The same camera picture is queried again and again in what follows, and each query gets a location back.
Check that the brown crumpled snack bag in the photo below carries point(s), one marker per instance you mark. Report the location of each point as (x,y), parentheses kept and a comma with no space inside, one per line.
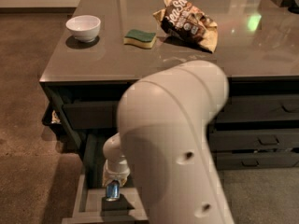
(182,19)

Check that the middle right dark drawer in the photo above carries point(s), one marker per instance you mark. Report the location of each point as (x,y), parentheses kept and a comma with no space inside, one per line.
(253,139)

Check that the open middle dark drawer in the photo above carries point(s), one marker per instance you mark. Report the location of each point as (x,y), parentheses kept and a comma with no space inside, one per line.
(91,205)

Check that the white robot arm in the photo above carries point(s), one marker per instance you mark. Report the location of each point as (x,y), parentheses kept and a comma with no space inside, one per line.
(161,144)

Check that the dark object behind cabinet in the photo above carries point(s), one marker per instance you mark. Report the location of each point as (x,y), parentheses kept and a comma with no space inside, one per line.
(51,119)

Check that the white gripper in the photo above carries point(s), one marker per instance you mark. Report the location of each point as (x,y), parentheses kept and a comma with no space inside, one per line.
(118,173)

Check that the bottom right dark drawer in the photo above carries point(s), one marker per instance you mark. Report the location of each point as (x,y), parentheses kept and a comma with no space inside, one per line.
(242,161)

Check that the blue silver redbull can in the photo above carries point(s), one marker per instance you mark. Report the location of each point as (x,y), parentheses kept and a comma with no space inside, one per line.
(113,191)

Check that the white ceramic bowl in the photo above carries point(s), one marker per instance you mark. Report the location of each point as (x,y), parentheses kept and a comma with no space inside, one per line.
(84,28)

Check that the top right dark drawer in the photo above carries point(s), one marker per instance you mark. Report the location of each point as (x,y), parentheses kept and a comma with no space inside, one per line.
(241,109)

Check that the green and yellow sponge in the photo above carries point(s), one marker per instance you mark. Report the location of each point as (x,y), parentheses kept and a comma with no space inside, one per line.
(141,39)

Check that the dark cabinet island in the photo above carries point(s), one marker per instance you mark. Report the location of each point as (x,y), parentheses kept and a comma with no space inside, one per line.
(258,49)

